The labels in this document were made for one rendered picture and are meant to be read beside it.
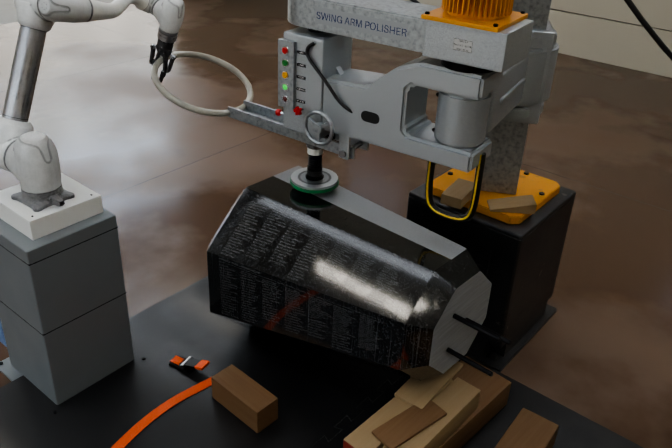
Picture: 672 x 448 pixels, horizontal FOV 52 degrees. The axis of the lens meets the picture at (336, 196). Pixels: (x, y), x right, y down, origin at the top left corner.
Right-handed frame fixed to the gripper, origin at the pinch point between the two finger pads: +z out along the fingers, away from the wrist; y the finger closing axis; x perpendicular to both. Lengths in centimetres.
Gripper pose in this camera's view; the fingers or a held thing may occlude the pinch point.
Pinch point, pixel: (158, 74)
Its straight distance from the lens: 347.4
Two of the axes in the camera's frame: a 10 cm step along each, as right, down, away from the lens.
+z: -3.5, 7.1, 6.2
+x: 3.4, -5.1, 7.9
